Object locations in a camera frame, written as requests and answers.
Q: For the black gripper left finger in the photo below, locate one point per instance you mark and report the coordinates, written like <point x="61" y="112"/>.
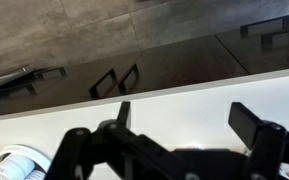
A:
<point x="130" y="156"/>

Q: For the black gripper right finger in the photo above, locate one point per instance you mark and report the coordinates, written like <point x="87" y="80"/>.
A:
<point x="268" y="142"/>

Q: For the stack of white lids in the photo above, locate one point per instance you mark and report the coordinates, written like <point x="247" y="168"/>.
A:
<point x="15" y="167"/>

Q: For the white round cup carousel tray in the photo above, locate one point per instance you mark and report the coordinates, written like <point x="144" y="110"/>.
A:
<point x="42" y="162"/>

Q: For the dark lower cabinet front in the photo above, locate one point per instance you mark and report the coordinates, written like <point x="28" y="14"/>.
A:
<point x="251" y="49"/>

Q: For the black cabinet door handle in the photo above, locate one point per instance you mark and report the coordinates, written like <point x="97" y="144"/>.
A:
<point x="104" y="86"/>

